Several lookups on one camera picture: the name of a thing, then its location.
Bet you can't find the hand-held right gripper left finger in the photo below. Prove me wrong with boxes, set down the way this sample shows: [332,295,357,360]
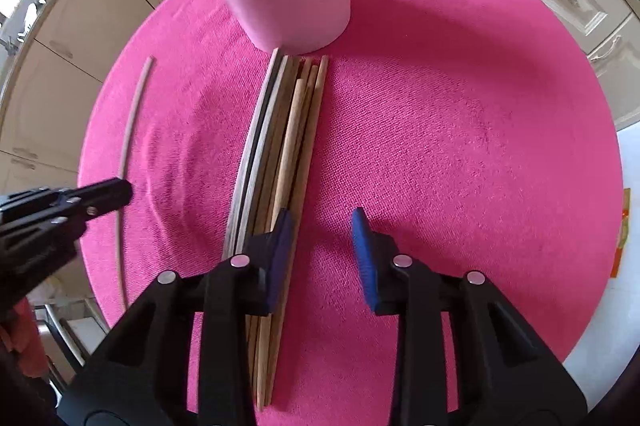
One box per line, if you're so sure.
[55,207,296,426]

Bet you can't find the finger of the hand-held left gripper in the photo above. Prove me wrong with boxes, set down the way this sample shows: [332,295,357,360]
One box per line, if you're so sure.
[0,187,84,213]
[0,178,134,240]

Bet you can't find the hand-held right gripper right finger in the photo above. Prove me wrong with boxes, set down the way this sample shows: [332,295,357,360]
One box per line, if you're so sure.
[351,207,587,426]

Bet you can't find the grey wooden chopstick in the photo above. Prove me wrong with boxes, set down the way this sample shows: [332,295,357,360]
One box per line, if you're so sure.
[114,56,156,312]

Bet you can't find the bundle of wooden chopsticks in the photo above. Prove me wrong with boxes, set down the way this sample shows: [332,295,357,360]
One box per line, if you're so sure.
[222,48,331,412]

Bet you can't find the pink round mat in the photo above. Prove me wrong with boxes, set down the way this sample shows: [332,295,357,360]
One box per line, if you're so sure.
[77,0,623,426]

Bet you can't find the cream kitchen cabinets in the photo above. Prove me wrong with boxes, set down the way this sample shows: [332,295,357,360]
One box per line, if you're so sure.
[0,0,640,232]

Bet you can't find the orange paper card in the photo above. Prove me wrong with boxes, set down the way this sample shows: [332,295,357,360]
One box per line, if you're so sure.
[614,189,632,279]

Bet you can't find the metal chair frame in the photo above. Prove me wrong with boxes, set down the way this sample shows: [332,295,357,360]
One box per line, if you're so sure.
[44,296,108,387]

